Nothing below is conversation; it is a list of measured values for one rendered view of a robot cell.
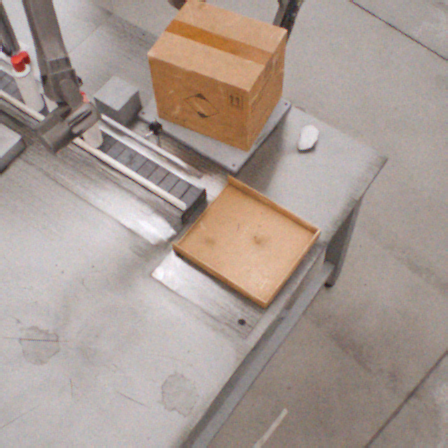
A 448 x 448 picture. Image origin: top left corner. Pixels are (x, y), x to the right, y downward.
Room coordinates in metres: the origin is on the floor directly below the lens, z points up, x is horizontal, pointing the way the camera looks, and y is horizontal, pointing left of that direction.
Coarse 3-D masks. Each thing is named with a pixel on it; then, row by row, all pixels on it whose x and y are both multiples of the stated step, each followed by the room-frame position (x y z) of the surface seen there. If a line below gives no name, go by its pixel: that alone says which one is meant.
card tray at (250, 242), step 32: (224, 192) 0.99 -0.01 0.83; (256, 192) 0.96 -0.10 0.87; (192, 224) 0.89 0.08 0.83; (224, 224) 0.89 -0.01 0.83; (256, 224) 0.88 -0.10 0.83; (288, 224) 0.87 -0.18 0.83; (192, 256) 0.78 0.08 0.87; (224, 256) 0.79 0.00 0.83; (256, 256) 0.78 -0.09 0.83; (288, 256) 0.78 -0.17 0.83; (256, 288) 0.69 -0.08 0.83
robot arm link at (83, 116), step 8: (80, 104) 0.91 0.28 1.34; (88, 104) 0.91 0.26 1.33; (72, 112) 0.89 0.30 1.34; (80, 112) 0.89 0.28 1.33; (88, 112) 0.89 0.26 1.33; (64, 120) 0.87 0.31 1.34; (72, 120) 0.88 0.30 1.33; (80, 120) 0.88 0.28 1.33; (88, 120) 0.88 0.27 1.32; (72, 128) 0.86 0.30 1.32; (80, 128) 0.86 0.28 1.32
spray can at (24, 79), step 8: (16, 56) 1.31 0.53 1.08; (16, 64) 1.29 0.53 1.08; (24, 64) 1.30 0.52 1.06; (16, 72) 1.29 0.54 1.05; (24, 72) 1.29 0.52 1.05; (16, 80) 1.28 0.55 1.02; (24, 80) 1.28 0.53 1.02; (32, 80) 1.29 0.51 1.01; (24, 88) 1.28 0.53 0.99; (32, 88) 1.28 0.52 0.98; (24, 96) 1.28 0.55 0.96; (32, 96) 1.28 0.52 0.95; (40, 96) 1.30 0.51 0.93; (32, 104) 1.28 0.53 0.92; (40, 104) 1.29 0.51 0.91
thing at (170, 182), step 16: (0, 80) 1.42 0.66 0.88; (16, 96) 1.35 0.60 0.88; (48, 112) 1.28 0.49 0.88; (112, 144) 1.14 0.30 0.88; (128, 160) 1.08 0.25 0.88; (144, 160) 1.08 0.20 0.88; (144, 176) 1.03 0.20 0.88; (160, 176) 1.02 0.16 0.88; (176, 176) 1.02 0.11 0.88; (176, 192) 0.97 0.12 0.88; (192, 192) 0.97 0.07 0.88
